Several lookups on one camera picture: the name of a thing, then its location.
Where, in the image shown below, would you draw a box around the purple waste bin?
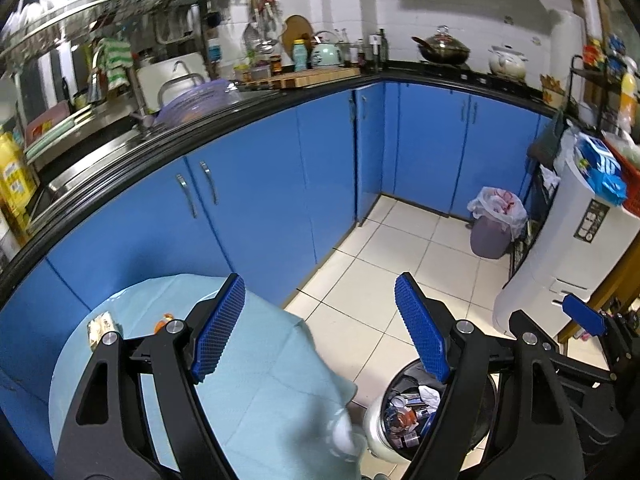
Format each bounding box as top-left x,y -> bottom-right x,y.
470,212 -> 513,259

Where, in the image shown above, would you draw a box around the pale green kettle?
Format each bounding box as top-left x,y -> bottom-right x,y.
310,31 -> 343,69

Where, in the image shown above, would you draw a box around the round table, light-blue cloth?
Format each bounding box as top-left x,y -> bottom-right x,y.
49,273 -> 368,480

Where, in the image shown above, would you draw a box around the black kitchen countertop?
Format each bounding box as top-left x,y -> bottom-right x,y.
0,60 -> 561,301

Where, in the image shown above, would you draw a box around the steel kitchen sink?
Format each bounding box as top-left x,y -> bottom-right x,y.
25,120 -> 151,221

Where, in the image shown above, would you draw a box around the blue white plastic packet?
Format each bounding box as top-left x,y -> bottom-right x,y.
574,132 -> 628,207

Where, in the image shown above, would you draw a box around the hanging kitchen utensils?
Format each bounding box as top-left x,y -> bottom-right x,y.
244,0 -> 281,58

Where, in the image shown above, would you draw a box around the tall white appliance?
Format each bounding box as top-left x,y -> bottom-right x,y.
492,127 -> 640,346

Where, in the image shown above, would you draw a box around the green white striped towel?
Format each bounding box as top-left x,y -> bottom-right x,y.
89,37 -> 133,92

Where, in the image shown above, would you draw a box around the red plastic basket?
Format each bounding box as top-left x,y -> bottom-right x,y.
602,132 -> 640,196

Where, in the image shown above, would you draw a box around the dark glass bottle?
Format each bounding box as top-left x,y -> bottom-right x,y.
376,28 -> 390,72

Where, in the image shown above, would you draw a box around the black metal shelf rack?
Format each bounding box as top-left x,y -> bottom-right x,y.
510,55 -> 640,281

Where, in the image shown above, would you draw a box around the round black rimmed bin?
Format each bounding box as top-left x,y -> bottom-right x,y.
367,357 -> 501,463

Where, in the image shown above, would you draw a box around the yellow detergent bottle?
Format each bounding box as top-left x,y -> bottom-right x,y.
0,130 -> 38,231

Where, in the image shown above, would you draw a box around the wok with glass lid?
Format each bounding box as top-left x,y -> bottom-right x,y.
411,25 -> 472,66

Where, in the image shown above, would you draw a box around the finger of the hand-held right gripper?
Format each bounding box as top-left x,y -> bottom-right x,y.
562,294 -> 640,377

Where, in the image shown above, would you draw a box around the white plastic basin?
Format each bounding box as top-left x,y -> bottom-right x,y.
136,52 -> 208,111

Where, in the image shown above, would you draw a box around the black gas stove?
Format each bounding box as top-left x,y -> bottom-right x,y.
417,60 -> 540,90

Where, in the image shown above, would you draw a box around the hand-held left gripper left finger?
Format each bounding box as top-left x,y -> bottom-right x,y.
52,273 -> 247,480

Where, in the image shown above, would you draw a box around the flat wooden cutting board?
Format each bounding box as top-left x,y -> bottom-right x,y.
250,66 -> 362,90

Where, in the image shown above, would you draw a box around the white lidded cooking pot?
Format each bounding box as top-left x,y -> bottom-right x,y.
487,45 -> 530,80

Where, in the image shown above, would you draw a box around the round wooden board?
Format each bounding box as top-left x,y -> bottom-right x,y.
282,15 -> 313,61

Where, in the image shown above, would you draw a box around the steel dish rack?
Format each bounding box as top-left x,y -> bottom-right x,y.
0,0 -> 271,126

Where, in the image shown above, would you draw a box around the white plastic bin liner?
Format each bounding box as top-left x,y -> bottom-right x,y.
467,186 -> 529,238

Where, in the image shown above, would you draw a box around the dark hanging cloth bag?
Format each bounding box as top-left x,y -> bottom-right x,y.
527,110 -> 566,171

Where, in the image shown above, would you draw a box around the blue kitchen cabinets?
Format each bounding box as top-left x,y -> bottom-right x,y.
0,77 -> 556,461

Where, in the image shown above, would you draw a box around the beige snack wrapper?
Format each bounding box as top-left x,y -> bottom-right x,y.
87,311 -> 123,351

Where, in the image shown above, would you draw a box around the pile of discarded packaging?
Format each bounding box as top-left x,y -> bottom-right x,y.
382,382 -> 443,453

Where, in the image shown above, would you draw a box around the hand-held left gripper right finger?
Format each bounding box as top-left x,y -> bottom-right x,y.
395,272 -> 586,480

